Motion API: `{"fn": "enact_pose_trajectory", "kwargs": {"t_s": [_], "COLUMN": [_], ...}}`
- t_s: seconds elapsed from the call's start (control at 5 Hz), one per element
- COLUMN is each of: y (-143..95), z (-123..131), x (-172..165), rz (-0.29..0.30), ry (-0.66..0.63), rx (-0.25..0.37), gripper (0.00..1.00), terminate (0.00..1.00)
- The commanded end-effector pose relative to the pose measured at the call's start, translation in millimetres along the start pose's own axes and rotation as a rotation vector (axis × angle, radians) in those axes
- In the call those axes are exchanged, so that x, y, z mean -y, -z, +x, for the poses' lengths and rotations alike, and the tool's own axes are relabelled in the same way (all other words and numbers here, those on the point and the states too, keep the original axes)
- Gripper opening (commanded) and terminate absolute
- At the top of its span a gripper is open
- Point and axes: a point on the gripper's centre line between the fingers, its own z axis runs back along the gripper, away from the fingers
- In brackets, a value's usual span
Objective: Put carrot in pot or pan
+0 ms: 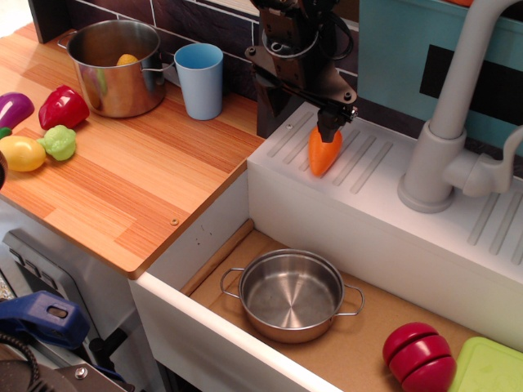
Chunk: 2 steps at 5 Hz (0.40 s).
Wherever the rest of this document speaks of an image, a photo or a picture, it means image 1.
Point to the tall steel stock pot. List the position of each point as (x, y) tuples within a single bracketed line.
[(118, 91)]

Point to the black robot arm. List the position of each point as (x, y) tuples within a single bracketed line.
[(300, 44)]

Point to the green toy lettuce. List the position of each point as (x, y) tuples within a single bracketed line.
[(59, 142)]

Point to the white toy sink unit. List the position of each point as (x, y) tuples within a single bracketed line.
[(459, 270)]

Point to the teal box with black patch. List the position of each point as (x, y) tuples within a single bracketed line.
[(405, 50)]

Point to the grey toy oven front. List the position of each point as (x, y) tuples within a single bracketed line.
[(32, 262)]

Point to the green plastic cutting board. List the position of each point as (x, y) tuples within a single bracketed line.
[(485, 365)]

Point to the grey toy faucet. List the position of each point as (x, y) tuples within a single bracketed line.
[(440, 164)]

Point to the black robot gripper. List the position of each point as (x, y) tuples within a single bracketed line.
[(296, 55)]

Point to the yellow toy lemon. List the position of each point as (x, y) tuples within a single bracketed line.
[(22, 153)]

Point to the purple toy eggplant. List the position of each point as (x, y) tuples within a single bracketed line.
[(15, 108)]

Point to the red wooden toy apple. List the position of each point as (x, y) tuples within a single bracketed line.
[(419, 358)]

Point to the red toy bell pepper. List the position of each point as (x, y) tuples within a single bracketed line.
[(64, 106)]

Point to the orange toy carrot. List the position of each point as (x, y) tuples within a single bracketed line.
[(322, 155)]

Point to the light blue plastic cup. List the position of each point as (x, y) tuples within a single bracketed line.
[(200, 72)]

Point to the yellow toy corn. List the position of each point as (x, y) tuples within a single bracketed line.
[(126, 59)]

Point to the small steel pan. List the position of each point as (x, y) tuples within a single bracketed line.
[(292, 296)]

